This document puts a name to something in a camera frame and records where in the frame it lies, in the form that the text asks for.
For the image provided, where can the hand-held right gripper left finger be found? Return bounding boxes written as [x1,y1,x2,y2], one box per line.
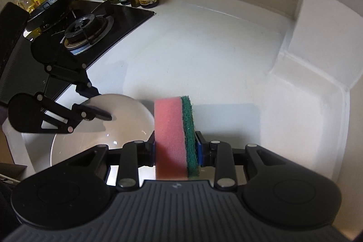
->
[66,130,157,193]

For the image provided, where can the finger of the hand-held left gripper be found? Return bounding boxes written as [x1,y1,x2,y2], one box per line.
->
[45,62,102,98]
[35,92,113,135]

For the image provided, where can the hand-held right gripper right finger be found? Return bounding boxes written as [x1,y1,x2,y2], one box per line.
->
[195,131,287,191]

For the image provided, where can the pink green sponge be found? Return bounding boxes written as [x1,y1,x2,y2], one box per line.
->
[153,95,201,181]

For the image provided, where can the white bowl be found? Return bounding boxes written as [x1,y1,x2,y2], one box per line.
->
[50,93,216,186]

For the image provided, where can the steel gas burner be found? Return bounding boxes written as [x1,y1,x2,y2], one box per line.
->
[61,15,114,56]

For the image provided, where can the black glass gas stove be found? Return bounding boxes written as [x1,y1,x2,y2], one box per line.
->
[0,0,156,106]

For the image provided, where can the black frying pan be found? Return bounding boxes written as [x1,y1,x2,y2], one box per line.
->
[27,0,76,24]

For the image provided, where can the clear plastic bottle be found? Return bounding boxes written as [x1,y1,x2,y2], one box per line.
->
[15,0,35,13]

